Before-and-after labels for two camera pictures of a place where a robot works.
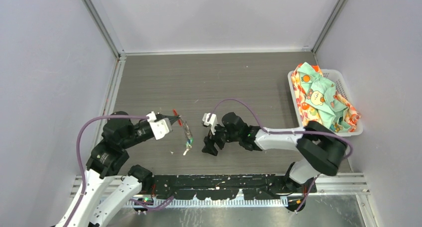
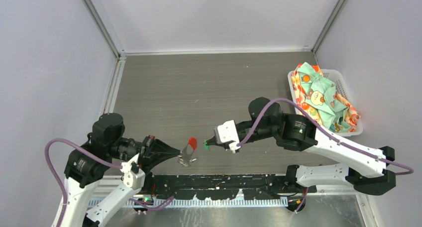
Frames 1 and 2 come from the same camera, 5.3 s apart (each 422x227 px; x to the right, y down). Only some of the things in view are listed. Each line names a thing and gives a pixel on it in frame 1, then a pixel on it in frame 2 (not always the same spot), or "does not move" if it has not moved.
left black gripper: [172, 118] -> [156, 150]
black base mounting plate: [224, 187] does not move
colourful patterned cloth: [318, 100] does not move
